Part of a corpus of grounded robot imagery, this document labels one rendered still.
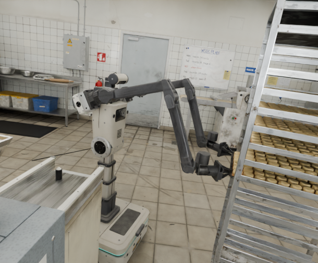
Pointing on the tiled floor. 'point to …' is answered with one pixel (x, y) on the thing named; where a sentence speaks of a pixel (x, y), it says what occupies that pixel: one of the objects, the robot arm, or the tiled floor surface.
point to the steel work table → (39, 84)
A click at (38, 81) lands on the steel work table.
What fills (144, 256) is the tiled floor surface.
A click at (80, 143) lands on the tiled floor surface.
